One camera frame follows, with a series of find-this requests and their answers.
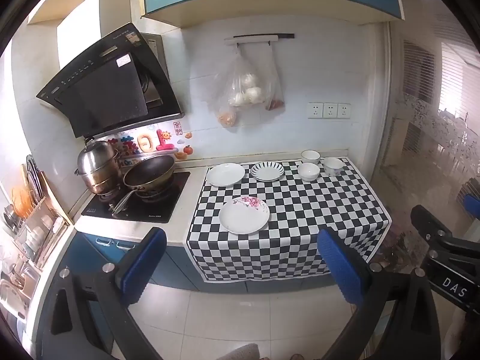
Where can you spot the wooden cutting board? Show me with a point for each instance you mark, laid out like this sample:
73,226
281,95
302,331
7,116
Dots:
56,202

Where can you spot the grey cloth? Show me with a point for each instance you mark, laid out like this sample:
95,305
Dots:
238,352

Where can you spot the black glass gas stove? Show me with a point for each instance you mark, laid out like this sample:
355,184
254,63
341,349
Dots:
150,206

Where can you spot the white wall socket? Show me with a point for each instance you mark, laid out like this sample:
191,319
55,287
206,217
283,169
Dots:
344,111
330,111
315,111

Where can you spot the black range hood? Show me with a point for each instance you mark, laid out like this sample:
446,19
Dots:
105,93

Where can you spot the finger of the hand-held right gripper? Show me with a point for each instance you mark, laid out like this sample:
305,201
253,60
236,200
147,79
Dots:
431,227
473,204

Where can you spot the pink floral white plate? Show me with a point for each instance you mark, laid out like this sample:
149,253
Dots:
243,218

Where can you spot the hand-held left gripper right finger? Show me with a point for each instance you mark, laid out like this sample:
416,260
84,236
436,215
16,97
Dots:
341,270

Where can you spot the floral print white bowl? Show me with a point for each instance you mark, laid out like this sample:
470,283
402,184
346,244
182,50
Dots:
333,167

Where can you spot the steel sink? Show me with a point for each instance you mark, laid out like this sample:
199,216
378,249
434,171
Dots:
13,292

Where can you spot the plain white bowl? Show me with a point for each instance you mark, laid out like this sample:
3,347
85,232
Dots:
308,172

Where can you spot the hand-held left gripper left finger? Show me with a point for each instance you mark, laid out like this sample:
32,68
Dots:
144,266

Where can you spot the dish drying rack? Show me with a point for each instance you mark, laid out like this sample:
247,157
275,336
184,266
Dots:
33,228

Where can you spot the black white checkered cloth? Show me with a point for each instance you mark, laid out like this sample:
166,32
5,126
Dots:
300,210

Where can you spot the black rimmed white bowl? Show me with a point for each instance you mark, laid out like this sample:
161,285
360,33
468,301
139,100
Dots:
310,156

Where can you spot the frosted glass sliding door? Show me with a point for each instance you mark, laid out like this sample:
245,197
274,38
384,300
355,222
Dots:
423,138

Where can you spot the striped rim white plate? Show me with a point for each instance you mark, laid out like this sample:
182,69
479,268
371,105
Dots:
267,171

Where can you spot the plain white plate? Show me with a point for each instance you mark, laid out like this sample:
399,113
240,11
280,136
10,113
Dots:
225,174

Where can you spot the steel steamer pot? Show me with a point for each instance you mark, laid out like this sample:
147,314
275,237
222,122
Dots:
97,165

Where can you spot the blue base cabinet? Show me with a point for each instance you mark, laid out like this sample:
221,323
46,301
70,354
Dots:
168,266

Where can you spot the colourful wall stickers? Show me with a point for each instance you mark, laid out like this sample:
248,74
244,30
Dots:
163,142

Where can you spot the small bag with orange food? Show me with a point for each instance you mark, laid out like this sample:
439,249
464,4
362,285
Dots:
227,117

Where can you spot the clear bag of white buns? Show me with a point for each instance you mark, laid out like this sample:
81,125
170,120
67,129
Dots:
243,86

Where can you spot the clear bag with red food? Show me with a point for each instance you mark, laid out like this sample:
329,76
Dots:
274,93

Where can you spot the wall hook rail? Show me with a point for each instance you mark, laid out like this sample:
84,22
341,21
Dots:
255,38

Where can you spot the white hood chimney cover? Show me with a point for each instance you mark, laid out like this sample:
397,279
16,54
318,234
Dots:
90,22

